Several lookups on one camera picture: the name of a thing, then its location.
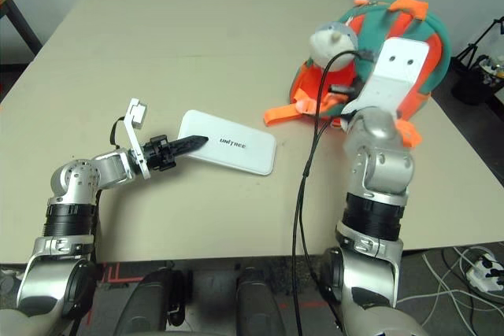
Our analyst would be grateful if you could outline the dark left robot leg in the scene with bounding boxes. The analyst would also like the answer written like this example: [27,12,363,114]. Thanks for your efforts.
[113,267,194,336]

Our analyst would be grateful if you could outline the dark right robot leg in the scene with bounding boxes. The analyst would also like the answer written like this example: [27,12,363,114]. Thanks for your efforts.
[235,264,287,336]

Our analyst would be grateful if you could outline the dark robot leg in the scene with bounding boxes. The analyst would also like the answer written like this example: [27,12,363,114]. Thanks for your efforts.
[235,264,287,336]
[113,267,194,336]

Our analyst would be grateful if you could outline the white Unitree pencil case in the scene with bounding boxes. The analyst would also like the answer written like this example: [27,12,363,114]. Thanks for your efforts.
[176,109,278,177]

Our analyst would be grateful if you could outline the black bin with bottles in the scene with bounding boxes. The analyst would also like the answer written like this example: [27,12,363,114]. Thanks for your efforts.
[450,54,504,105]

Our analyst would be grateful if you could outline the orange and teal backpack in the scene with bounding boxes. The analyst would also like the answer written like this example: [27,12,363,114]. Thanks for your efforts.
[262,0,452,148]

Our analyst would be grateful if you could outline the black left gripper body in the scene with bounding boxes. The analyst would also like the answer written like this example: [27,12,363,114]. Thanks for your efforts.
[141,135,178,174]

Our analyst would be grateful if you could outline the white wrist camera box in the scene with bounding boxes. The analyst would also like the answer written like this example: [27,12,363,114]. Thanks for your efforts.
[124,97,152,179]
[341,36,431,121]

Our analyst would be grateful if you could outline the black tripod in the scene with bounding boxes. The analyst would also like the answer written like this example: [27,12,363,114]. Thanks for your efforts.
[456,16,504,73]

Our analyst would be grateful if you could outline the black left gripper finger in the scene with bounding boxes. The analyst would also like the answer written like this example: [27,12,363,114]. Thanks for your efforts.
[172,135,209,158]

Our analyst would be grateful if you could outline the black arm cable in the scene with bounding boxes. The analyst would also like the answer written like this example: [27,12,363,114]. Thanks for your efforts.
[291,49,375,336]
[109,115,129,150]

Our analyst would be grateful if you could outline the grey white plush toy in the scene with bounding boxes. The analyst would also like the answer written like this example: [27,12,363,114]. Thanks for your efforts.
[308,21,359,68]

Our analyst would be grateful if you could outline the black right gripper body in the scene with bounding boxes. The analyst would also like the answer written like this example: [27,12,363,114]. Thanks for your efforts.
[328,76,367,105]

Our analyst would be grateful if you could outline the white power strip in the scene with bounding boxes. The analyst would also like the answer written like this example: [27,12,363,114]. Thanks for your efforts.
[466,255,504,294]

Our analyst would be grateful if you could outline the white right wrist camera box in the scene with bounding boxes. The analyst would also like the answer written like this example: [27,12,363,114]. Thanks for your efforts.
[341,36,431,121]

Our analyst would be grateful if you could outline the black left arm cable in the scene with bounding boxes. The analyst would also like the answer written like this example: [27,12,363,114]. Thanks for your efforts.
[109,115,129,150]

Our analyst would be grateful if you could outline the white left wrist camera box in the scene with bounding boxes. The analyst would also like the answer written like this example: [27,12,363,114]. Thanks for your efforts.
[124,97,152,179]

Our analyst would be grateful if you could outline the black metal stand leg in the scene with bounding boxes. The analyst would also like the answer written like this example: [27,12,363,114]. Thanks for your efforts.
[0,0,43,56]

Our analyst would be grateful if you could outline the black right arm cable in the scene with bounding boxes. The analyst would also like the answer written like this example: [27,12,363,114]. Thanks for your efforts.
[291,49,375,336]

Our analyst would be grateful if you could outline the white floor cables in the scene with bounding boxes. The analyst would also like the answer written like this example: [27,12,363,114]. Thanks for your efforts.
[397,247,504,313]

